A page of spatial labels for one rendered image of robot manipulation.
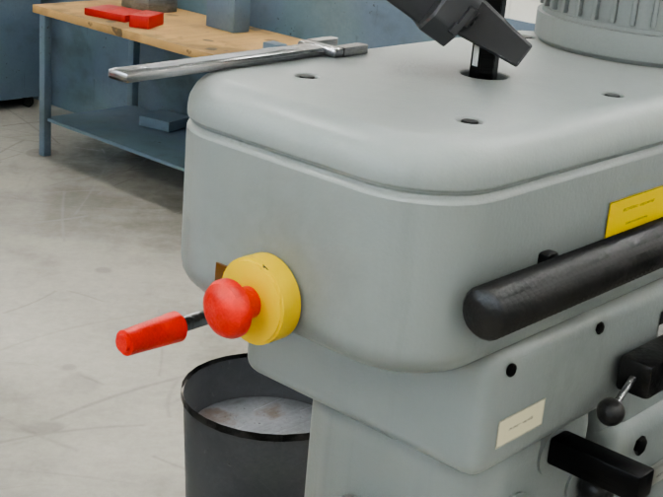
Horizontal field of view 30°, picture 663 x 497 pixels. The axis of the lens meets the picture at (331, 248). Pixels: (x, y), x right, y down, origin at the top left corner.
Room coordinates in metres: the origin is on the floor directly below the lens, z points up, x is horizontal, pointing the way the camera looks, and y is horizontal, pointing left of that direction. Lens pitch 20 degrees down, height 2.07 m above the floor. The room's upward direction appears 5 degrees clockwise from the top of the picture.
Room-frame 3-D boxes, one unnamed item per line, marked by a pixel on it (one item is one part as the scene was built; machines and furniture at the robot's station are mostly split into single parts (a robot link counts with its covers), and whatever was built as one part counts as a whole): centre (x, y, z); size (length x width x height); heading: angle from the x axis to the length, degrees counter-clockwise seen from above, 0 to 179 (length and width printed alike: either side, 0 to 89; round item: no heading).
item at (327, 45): (0.90, 0.08, 1.89); 0.24 x 0.04 x 0.01; 142
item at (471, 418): (0.97, -0.13, 1.68); 0.34 x 0.24 x 0.10; 140
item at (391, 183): (0.95, -0.11, 1.81); 0.47 x 0.26 x 0.16; 140
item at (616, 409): (0.90, -0.25, 1.66); 0.12 x 0.04 x 0.04; 140
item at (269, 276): (0.77, 0.04, 1.76); 0.06 x 0.02 x 0.06; 50
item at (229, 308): (0.75, 0.06, 1.76); 0.04 x 0.03 x 0.04; 50
